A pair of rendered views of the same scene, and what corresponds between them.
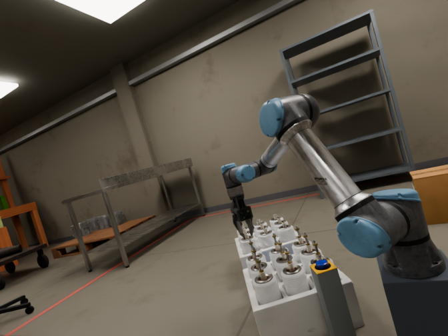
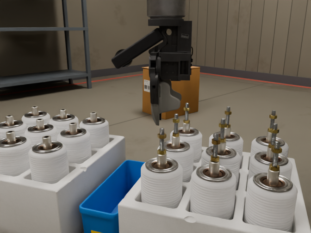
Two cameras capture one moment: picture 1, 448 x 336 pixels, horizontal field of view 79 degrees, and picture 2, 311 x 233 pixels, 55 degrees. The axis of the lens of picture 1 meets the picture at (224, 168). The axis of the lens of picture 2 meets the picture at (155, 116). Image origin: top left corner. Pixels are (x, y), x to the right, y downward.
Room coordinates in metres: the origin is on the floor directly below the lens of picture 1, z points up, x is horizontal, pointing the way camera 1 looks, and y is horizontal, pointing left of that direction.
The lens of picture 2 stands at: (1.09, 0.56, 0.55)
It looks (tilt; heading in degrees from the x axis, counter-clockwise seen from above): 17 degrees down; 291
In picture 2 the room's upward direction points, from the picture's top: straight up
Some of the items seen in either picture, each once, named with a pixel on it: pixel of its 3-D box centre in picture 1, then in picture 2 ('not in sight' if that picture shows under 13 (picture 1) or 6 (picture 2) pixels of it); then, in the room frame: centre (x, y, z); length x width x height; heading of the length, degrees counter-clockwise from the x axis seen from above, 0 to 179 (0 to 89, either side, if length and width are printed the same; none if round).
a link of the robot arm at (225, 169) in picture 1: (231, 175); not in sight; (1.28, -0.02, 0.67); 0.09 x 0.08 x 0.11; 28
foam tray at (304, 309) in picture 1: (294, 293); (217, 207); (1.18, -0.14, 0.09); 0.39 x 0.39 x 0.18; 1
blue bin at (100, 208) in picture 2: not in sight; (122, 200); (1.45, -0.13, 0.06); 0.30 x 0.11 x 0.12; 92
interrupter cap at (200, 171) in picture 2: (259, 267); (214, 173); (1.18, -0.02, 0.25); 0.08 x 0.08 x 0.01
